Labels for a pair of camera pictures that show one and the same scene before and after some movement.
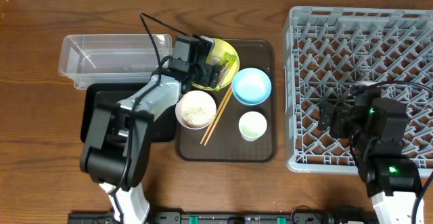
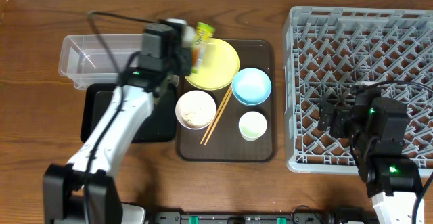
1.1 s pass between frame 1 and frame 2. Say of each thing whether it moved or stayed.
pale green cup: stayed
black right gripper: stayed
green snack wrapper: moved
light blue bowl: stayed
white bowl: stayed
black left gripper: moved
